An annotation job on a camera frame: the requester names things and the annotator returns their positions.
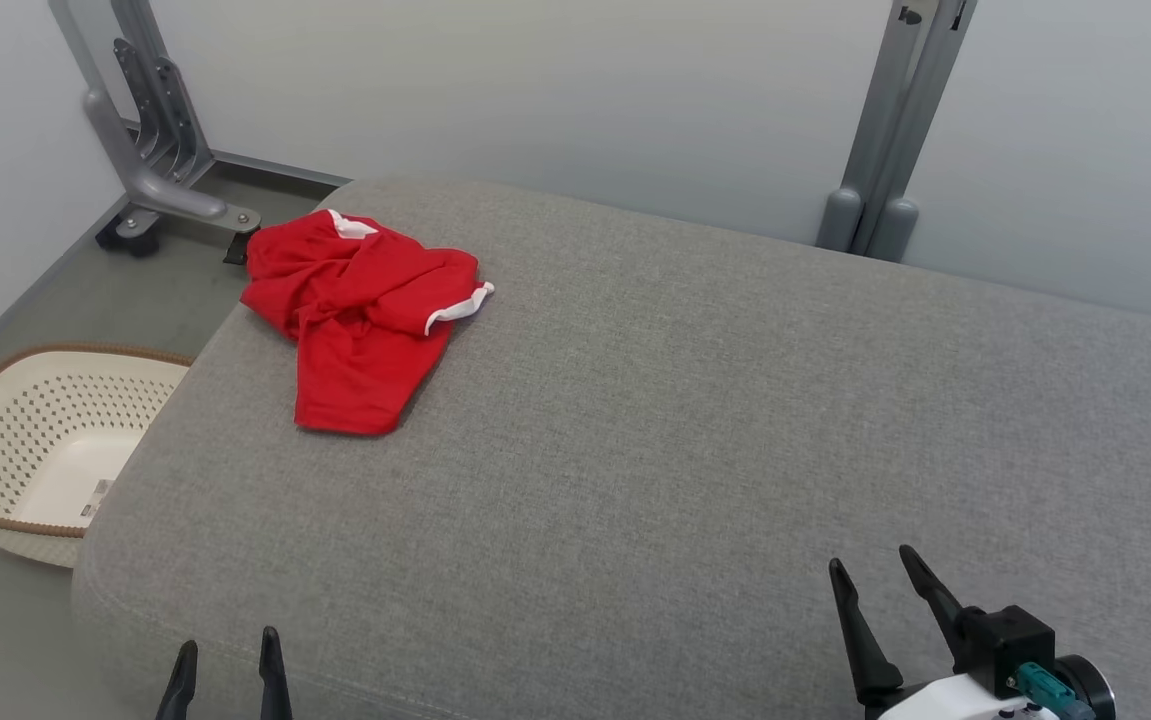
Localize grey partition post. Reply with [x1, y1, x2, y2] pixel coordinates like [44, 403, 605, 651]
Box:
[815, 0, 979, 264]

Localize cream perforated laundry basket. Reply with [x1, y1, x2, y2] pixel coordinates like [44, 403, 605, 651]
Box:
[0, 343, 194, 570]

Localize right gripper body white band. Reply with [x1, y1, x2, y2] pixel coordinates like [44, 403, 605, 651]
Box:
[860, 672, 1064, 720]

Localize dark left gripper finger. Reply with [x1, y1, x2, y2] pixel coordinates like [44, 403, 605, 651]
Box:
[258, 627, 294, 720]
[155, 640, 200, 720]

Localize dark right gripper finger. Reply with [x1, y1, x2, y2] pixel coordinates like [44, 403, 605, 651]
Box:
[828, 558, 905, 707]
[898, 545, 966, 652]

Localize grey metal partition foot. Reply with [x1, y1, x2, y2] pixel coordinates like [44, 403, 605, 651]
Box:
[48, 0, 263, 241]

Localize red shorts with white trim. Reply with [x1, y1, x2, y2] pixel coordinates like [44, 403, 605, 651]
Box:
[240, 208, 496, 437]

